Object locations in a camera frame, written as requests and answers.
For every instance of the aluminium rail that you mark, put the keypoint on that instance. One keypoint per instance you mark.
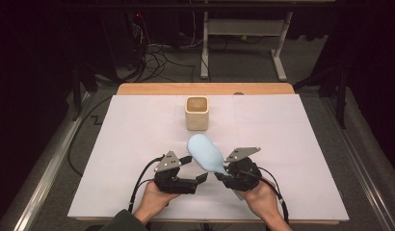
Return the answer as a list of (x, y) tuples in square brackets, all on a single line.
[(362, 166), (47, 166)]

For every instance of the light blue hairbrush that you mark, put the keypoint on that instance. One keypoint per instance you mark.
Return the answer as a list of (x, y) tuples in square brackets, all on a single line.
[(206, 152)]

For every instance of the person's left hand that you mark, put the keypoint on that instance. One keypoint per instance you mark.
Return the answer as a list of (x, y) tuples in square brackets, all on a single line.
[(155, 199)]

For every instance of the cream square cup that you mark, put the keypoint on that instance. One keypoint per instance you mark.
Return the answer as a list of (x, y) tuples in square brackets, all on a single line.
[(197, 118)]

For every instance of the wooden table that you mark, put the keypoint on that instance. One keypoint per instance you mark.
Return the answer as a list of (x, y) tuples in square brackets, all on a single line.
[(205, 88)]

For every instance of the small yellow ball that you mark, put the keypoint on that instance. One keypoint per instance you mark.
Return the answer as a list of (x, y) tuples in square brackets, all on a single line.
[(243, 37)]

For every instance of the black computer tower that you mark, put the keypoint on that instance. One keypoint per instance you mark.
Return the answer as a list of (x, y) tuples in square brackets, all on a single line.
[(121, 38)]

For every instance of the person's right hand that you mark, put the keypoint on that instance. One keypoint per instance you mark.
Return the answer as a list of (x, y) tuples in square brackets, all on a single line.
[(261, 200)]

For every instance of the black metal stand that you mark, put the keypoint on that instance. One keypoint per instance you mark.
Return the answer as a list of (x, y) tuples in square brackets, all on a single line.
[(340, 93), (80, 86)]

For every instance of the white table sheet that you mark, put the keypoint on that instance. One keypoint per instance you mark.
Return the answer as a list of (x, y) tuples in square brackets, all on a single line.
[(121, 144)]

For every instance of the white metal desk frame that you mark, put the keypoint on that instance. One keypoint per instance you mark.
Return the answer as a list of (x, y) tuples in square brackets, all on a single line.
[(243, 27)]

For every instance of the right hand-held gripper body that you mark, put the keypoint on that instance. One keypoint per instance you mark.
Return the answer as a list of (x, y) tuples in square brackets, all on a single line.
[(243, 174)]

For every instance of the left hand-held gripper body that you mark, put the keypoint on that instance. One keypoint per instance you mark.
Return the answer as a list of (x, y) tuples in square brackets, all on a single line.
[(173, 183)]

